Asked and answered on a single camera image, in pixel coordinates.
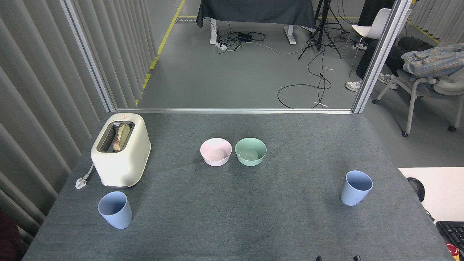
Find blue cup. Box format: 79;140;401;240
98;191;133;229
340;170;373;207

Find black computer mouse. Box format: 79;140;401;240
407;177;425;202

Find black keyboard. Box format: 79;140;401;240
436;221;464;250

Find white desk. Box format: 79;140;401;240
398;167;464;223

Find green bowl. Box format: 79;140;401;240
235;137;267;167

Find pink bowl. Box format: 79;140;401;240
200;138;232;167

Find grey chair with wheels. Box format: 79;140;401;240
372;67;464;137

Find person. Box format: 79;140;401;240
345;36;464;92

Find cream white toaster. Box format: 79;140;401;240
91;113;151;188

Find black tripod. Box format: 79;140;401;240
297;0;347;61

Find toasted bread slice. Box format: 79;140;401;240
113;123;132;152

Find white plastic chair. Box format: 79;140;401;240
341;8;414;76

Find black garment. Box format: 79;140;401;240
357;0;395;26

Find black table cloth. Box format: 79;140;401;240
196;0;317;29

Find dark red fabric object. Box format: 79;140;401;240
0;212;22;261

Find black looped floor cable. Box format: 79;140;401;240
277;43;332;109

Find silver aluminium rail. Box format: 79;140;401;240
115;108;354;115

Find silver aluminium post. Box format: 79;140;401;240
60;0;117;113
351;0;414;114

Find white floor cable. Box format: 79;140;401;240
250;41;308;55

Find tangled black cables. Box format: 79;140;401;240
217;21;267;54

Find white toaster cord with plug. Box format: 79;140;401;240
75;163;95;190

